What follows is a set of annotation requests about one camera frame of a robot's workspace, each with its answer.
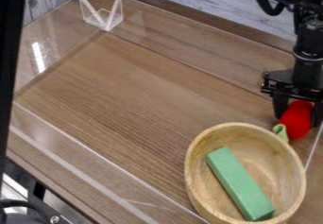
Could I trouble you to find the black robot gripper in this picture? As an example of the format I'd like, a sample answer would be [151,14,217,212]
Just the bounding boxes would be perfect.
[262,50,323,127]

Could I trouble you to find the red plush strawberry toy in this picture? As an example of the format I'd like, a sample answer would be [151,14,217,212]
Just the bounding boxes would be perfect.
[273,100,313,143]

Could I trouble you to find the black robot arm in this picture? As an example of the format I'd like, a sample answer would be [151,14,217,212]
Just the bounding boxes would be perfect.
[257,0,323,127]

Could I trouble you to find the wooden bowl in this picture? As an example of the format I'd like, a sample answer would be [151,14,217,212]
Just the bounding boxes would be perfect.
[185,123,307,224]

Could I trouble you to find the green rectangular block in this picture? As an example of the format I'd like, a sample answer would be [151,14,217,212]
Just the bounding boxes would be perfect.
[206,147,275,222]

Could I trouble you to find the black vertical pole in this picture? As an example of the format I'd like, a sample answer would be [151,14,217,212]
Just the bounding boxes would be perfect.
[0,0,26,182]

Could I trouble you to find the clear acrylic tray wall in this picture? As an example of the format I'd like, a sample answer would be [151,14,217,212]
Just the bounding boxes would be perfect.
[8,0,323,224]

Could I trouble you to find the black metal bracket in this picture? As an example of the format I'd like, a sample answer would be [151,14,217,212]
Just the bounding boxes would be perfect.
[27,181,74,224]

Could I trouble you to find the black cable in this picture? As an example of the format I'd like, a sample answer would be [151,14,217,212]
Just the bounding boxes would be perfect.
[0,198,43,224]

